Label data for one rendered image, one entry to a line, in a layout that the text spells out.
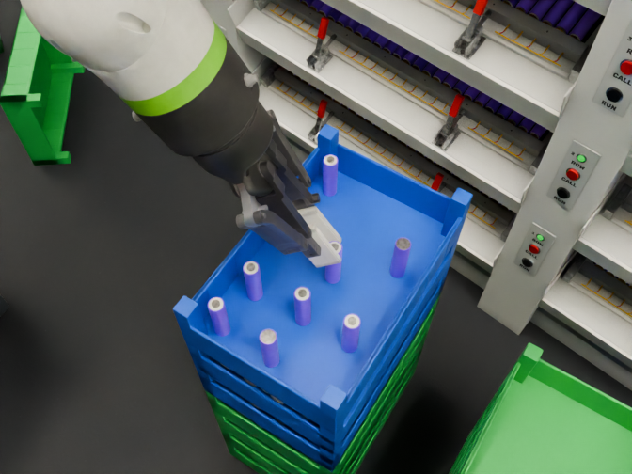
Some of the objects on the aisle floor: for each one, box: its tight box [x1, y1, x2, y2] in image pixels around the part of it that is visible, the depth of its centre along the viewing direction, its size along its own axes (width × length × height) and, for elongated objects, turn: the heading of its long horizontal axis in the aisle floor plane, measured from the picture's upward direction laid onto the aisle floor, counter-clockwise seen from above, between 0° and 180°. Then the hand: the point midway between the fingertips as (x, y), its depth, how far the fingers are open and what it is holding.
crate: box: [0, 6, 85, 166], centre depth 151 cm, size 8×30×20 cm, turn 4°
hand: (316, 236), depth 73 cm, fingers closed, pressing on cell
